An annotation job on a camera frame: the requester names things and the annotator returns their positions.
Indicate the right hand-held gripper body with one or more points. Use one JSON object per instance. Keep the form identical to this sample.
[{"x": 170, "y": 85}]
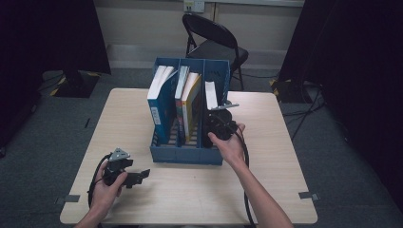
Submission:
[{"x": 221, "y": 125}]

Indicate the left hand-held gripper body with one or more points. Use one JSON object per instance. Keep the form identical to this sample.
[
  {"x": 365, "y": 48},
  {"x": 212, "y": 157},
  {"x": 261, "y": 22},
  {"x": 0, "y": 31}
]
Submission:
[{"x": 112, "y": 172}]

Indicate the black book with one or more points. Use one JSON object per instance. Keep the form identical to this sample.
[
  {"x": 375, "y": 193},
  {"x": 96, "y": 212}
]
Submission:
[{"x": 211, "y": 95}]

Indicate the yellow book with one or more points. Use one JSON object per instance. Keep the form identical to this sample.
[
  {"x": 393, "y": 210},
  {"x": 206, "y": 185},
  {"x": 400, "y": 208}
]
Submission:
[{"x": 191, "y": 107}]

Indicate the blue plastic file rack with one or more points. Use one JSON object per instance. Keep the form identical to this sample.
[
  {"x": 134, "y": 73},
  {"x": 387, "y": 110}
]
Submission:
[{"x": 164, "y": 155}]

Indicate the red illustrated book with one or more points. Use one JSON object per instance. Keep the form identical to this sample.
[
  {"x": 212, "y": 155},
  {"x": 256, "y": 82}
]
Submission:
[{"x": 181, "y": 85}]

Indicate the blue book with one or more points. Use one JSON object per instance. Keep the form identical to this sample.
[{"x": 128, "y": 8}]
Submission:
[{"x": 161, "y": 104}]

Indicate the person's left hand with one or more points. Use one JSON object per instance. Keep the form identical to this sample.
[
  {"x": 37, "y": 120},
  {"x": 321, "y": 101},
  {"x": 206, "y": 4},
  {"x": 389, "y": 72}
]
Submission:
[{"x": 106, "y": 196}]

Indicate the person's right hand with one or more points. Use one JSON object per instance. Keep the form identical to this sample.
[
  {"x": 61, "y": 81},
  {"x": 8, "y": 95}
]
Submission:
[{"x": 231, "y": 148}]

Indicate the grey tape strip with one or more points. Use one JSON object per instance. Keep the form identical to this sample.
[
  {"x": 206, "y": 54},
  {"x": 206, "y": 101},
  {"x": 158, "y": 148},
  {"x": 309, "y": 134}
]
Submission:
[
  {"x": 309, "y": 195},
  {"x": 71, "y": 199}
]

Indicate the black folding chair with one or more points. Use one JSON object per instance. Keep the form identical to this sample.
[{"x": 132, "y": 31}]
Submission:
[{"x": 218, "y": 47}]

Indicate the black stand base yellow tape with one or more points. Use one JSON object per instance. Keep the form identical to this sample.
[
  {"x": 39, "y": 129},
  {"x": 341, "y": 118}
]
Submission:
[
  {"x": 76, "y": 84},
  {"x": 291, "y": 90}
]

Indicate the black curtain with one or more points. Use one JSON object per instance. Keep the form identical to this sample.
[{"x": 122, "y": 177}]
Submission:
[
  {"x": 355, "y": 63},
  {"x": 47, "y": 34}
]

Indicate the white wall socket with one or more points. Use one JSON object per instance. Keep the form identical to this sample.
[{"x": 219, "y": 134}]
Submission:
[{"x": 194, "y": 5}]

